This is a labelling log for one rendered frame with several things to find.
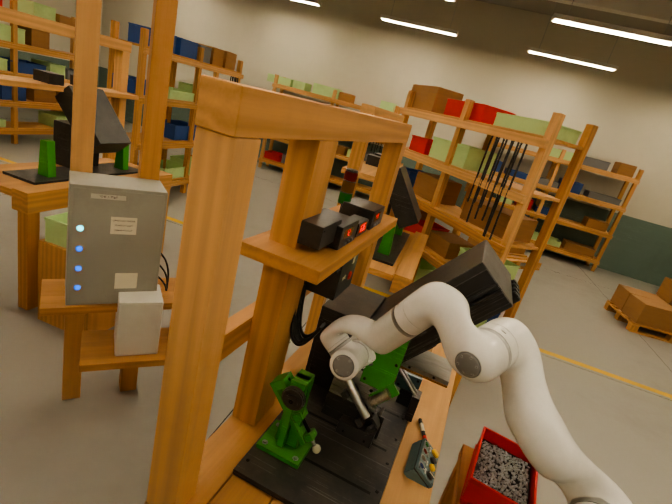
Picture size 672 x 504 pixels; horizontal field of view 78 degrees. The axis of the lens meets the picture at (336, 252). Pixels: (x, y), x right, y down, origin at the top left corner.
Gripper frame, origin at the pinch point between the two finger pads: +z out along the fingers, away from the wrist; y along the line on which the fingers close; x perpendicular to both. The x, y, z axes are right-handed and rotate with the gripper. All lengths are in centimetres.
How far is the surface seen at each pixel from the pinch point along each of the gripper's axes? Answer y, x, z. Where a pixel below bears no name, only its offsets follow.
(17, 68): 564, 449, 348
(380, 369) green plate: -10.0, -0.2, 2.8
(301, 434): -16.2, 25.2, -19.9
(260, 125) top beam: 53, -16, -70
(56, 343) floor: 68, 222, 78
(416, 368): -16.1, -9.9, 14.7
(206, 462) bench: -12, 51, -32
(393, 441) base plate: -35.6, 6.9, 7.5
